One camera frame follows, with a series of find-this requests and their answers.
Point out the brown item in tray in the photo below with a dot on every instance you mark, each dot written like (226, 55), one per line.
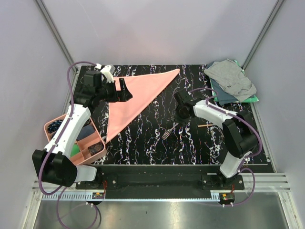
(93, 149)

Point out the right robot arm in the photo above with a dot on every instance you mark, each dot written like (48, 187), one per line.
(240, 137)

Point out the green mat under cloths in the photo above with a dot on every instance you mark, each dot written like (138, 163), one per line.
(231, 83)

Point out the dark blue cloth in tray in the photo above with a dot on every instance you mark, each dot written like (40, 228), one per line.
(85, 132)

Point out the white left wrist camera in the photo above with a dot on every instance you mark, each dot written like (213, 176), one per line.
(107, 73)

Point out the aluminium frame post left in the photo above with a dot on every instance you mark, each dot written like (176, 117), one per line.
(53, 28)

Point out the pink satin napkin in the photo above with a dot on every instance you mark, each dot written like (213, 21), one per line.
(144, 89)

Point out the aluminium frame post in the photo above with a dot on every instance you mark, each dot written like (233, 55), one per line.
(53, 28)
(267, 25)

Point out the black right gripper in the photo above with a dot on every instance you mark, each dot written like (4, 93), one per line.
(176, 117)

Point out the dark blue folded cloth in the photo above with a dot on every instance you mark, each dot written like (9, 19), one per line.
(222, 98)

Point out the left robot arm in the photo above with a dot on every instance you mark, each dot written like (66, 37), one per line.
(52, 164)

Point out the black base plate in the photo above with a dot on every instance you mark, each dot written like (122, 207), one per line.
(159, 169)

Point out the grey cable duct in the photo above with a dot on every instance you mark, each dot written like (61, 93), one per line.
(132, 196)

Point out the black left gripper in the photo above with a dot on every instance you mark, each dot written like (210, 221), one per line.
(121, 96)

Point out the aluminium frame post right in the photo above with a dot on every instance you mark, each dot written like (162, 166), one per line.
(267, 25)

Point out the blue patterned item in tray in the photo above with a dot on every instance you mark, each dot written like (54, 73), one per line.
(54, 126)

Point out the pink compartment tray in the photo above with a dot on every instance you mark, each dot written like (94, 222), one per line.
(89, 145)

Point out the silver fork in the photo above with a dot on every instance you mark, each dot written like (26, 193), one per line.
(168, 132)

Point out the green item in tray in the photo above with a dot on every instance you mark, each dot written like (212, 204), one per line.
(75, 150)

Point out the aluminium front rail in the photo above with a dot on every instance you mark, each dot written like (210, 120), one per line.
(259, 182)

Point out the grey cloth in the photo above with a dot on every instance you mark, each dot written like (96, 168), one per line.
(229, 75)

